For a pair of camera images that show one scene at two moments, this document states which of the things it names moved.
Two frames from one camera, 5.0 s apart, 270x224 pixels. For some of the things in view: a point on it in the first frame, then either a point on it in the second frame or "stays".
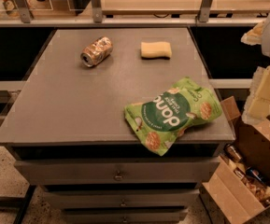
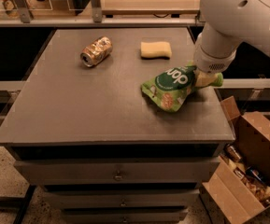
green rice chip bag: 161,123 → 172,89
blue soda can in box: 256,174 stays
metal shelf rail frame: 121,18 stays
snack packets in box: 263,194 stays
